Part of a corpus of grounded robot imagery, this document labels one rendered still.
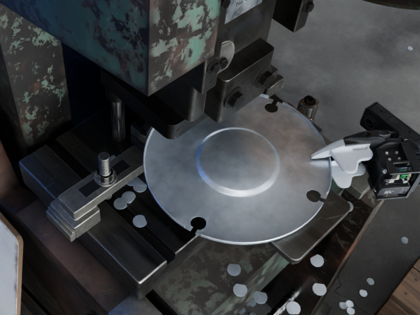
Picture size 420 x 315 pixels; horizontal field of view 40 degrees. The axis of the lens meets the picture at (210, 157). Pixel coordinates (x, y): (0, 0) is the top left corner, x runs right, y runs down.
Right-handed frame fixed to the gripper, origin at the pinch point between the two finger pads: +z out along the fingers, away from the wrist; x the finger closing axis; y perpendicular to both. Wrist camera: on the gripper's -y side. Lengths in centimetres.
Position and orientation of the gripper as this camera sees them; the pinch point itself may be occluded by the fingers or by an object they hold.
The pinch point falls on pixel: (316, 154)
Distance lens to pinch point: 91.6
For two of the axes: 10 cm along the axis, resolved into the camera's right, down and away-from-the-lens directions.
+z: -9.9, 0.7, -1.3
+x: -0.6, 6.1, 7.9
